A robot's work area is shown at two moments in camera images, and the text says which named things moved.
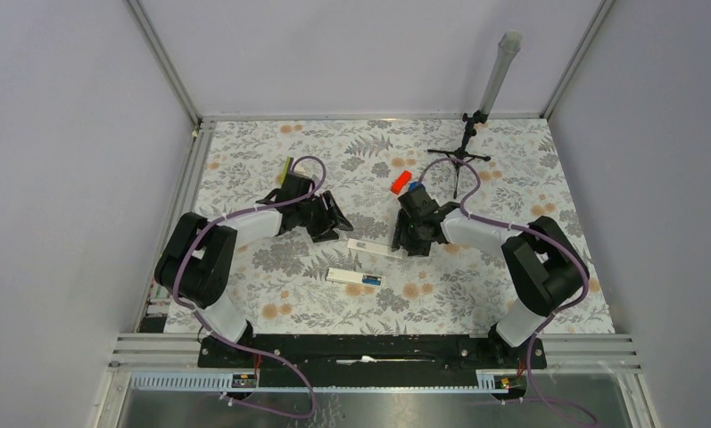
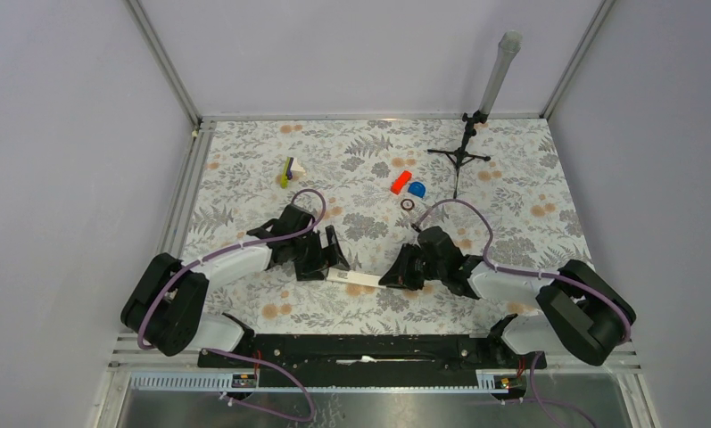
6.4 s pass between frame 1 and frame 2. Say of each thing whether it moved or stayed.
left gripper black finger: moved
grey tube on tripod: stayed
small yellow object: stayed
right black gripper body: moved
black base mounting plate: stayed
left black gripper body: moved
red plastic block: stayed
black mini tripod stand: stayed
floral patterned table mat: stayed
